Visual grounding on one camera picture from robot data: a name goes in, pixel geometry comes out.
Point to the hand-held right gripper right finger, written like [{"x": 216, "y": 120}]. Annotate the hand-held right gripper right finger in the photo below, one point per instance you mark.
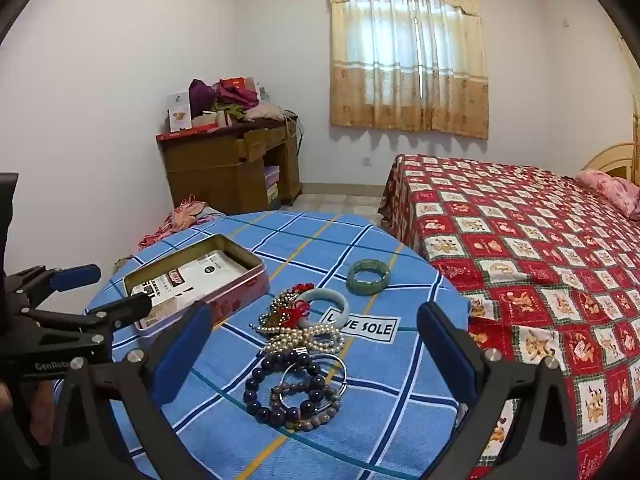
[{"x": 447, "y": 355}]

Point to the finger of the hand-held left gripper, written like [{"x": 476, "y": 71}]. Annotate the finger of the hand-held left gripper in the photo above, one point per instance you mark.
[
  {"x": 125, "y": 311},
  {"x": 75, "y": 278}
]

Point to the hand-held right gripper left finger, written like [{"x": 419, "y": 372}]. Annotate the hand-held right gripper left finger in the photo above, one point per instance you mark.
[{"x": 182, "y": 355}]

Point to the gold metal tray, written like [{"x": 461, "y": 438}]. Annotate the gold metal tray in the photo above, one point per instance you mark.
[{"x": 240, "y": 291}]

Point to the thin silver bangle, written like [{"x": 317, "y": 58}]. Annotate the thin silver bangle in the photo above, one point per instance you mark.
[{"x": 342, "y": 385}]

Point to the red knot charm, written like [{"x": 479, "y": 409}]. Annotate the red knot charm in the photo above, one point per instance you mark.
[{"x": 290, "y": 316}]

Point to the white printed paper card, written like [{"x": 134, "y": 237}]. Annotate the white printed paper card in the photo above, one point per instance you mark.
[{"x": 200, "y": 272}]

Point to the blue plaid tablecloth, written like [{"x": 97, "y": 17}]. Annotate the blue plaid tablecloth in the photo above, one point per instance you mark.
[{"x": 380, "y": 410}]

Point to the heap of crumpled clothes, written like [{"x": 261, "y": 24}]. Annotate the heap of crumpled clothes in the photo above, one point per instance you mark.
[{"x": 185, "y": 217}]

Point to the small silver clasp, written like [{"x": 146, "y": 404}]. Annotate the small silver clasp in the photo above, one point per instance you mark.
[{"x": 299, "y": 351}]

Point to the pale jade bangle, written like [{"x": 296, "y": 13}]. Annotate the pale jade bangle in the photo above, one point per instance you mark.
[{"x": 340, "y": 305}]

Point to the green jade bangle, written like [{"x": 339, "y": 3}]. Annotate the green jade bangle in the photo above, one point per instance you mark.
[{"x": 352, "y": 280}]

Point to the bed with red patterned bedspread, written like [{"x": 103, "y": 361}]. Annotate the bed with red patterned bedspread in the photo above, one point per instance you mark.
[{"x": 525, "y": 260}]

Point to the brown wooden desk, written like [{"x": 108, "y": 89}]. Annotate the brown wooden desk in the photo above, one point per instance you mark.
[{"x": 210, "y": 175}]

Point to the flat red box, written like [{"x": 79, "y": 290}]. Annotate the flat red box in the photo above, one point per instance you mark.
[{"x": 175, "y": 136}]

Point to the white upright box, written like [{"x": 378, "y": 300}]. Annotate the white upright box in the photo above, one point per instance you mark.
[{"x": 180, "y": 110}]

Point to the purple storage box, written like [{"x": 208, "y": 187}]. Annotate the purple storage box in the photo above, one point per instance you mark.
[{"x": 272, "y": 176}]

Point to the purple garment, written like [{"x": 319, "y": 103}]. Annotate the purple garment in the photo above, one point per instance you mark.
[{"x": 201, "y": 95}]

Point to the pink pillow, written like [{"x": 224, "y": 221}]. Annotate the pink pillow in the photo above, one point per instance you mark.
[{"x": 610, "y": 190}]

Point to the magenta garment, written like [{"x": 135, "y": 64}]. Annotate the magenta garment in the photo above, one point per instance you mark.
[{"x": 235, "y": 96}]

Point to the pale pink garment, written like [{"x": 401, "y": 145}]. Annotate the pale pink garment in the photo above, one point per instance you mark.
[{"x": 265, "y": 111}]

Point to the light wooden headboard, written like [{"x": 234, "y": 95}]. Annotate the light wooden headboard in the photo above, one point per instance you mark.
[{"x": 612, "y": 160}]

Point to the beige patterned curtain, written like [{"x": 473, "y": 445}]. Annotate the beige patterned curtain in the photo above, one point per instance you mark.
[{"x": 405, "y": 60}]

